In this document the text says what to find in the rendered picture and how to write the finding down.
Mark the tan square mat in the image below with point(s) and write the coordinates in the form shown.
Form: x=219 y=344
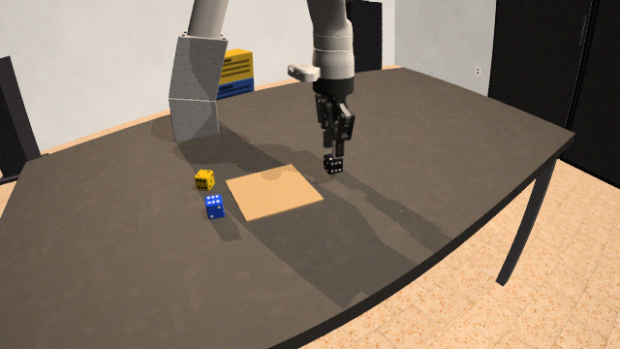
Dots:
x=271 y=192

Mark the yellow die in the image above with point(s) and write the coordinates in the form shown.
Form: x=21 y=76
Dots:
x=204 y=180

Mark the blue die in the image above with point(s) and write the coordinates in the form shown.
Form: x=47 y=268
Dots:
x=214 y=207

